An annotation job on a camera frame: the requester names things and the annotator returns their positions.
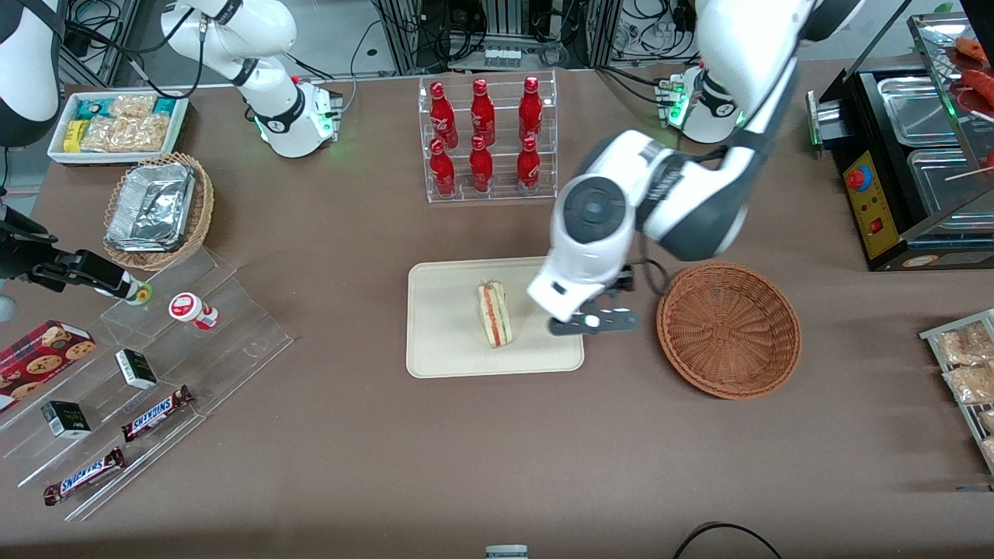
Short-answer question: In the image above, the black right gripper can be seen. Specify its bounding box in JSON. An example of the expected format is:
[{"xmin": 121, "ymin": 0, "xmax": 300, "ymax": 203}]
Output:
[{"xmin": 0, "ymin": 231, "xmax": 139, "ymax": 301}]

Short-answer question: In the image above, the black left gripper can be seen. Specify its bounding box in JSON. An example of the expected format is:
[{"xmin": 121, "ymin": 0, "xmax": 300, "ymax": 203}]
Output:
[{"xmin": 594, "ymin": 266, "xmax": 635, "ymax": 311}]

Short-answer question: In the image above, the triangle sandwich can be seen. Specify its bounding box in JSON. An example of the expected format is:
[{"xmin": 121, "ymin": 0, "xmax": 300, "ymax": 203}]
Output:
[{"xmin": 477, "ymin": 280, "xmax": 514, "ymax": 349}]

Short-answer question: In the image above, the silver foil tray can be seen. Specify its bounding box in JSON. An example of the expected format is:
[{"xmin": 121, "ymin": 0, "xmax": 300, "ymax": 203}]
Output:
[{"xmin": 105, "ymin": 161, "xmax": 196, "ymax": 253}]

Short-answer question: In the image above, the round empty wicker basket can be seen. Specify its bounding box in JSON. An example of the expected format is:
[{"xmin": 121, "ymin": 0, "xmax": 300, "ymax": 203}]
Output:
[{"xmin": 656, "ymin": 262, "xmax": 802, "ymax": 401}]

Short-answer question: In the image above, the wicker basket holding foil trays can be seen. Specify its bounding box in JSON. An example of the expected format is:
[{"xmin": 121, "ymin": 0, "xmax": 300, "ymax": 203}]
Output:
[{"xmin": 103, "ymin": 151, "xmax": 215, "ymax": 273}]

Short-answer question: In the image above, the beige plastic tray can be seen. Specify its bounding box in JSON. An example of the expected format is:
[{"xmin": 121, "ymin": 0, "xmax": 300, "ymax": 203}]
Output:
[{"xmin": 406, "ymin": 257, "xmax": 585, "ymax": 380}]

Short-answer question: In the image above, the grey snack tray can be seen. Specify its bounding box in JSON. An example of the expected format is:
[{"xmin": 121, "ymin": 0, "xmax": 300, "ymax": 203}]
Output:
[{"xmin": 919, "ymin": 308, "xmax": 994, "ymax": 474}]

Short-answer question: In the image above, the red lid small jar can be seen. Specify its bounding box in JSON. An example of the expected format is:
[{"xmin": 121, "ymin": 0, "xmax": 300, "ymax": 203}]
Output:
[{"xmin": 169, "ymin": 292, "xmax": 220, "ymax": 331}]

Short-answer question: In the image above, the small black carton box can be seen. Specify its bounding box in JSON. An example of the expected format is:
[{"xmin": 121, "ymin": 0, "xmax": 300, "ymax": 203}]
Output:
[
  {"xmin": 40, "ymin": 401, "xmax": 92, "ymax": 440},
  {"xmin": 115, "ymin": 349, "xmax": 158, "ymax": 391}
]

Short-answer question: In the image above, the red tartan cookie box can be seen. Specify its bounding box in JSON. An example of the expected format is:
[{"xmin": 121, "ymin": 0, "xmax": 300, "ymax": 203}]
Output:
[{"xmin": 0, "ymin": 320, "xmax": 97, "ymax": 414}]

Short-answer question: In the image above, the white snack bin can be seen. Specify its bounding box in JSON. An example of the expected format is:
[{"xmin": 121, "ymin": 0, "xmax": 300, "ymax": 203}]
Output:
[{"xmin": 47, "ymin": 89, "xmax": 189, "ymax": 165}]

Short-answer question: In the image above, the Snickers chocolate bar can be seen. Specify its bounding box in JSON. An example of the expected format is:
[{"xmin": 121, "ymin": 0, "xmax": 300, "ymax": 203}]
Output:
[
  {"xmin": 43, "ymin": 446, "xmax": 127, "ymax": 507},
  {"xmin": 120, "ymin": 384, "xmax": 195, "ymax": 443}
]

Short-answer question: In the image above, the clear cracker bag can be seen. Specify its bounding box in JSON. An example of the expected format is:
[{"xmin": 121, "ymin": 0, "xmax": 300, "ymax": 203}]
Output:
[
  {"xmin": 82, "ymin": 116, "xmax": 169, "ymax": 154},
  {"xmin": 109, "ymin": 95, "xmax": 156, "ymax": 121}
]

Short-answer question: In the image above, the red cola bottle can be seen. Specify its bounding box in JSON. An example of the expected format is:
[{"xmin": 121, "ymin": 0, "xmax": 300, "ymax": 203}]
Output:
[
  {"xmin": 429, "ymin": 138, "xmax": 457, "ymax": 198},
  {"xmin": 429, "ymin": 81, "xmax": 459, "ymax": 150},
  {"xmin": 471, "ymin": 78, "xmax": 496, "ymax": 147},
  {"xmin": 519, "ymin": 75, "xmax": 544, "ymax": 142},
  {"xmin": 469, "ymin": 135, "xmax": 494, "ymax": 193},
  {"xmin": 516, "ymin": 135, "xmax": 541, "ymax": 195}
]

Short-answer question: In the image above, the clear acrylic tiered stand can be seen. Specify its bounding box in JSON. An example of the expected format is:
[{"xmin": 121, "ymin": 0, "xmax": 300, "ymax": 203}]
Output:
[{"xmin": 0, "ymin": 247, "xmax": 294, "ymax": 523}]

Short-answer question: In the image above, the clear acrylic bottle rack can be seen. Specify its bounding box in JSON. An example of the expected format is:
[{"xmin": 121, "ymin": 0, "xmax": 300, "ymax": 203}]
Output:
[{"xmin": 418, "ymin": 70, "xmax": 558, "ymax": 204}]

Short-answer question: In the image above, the black food warmer machine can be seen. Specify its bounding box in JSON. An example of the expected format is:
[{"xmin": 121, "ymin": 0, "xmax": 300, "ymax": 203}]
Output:
[{"xmin": 808, "ymin": 12, "xmax": 994, "ymax": 273}]

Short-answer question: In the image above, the steel warmer pan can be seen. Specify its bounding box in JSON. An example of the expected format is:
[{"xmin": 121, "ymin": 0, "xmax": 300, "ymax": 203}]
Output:
[
  {"xmin": 878, "ymin": 75, "xmax": 961, "ymax": 147},
  {"xmin": 907, "ymin": 148, "xmax": 994, "ymax": 216}
]

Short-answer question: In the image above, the clear fried snack bag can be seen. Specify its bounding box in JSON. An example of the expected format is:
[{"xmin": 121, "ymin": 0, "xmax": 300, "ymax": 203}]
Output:
[
  {"xmin": 944, "ymin": 365, "xmax": 994, "ymax": 404},
  {"xmin": 936, "ymin": 322, "xmax": 994, "ymax": 366}
]

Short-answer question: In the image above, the red sausage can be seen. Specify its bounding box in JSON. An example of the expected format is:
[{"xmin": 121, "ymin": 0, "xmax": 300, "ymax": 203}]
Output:
[{"xmin": 955, "ymin": 68, "xmax": 994, "ymax": 102}]

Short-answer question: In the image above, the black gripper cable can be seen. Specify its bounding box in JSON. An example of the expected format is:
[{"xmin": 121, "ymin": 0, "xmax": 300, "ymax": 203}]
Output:
[{"xmin": 635, "ymin": 256, "xmax": 673, "ymax": 300}]

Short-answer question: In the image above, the black looped cable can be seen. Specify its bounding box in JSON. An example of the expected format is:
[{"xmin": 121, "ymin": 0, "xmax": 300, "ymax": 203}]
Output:
[{"xmin": 672, "ymin": 522, "xmax": 785, "ymax": 559}]

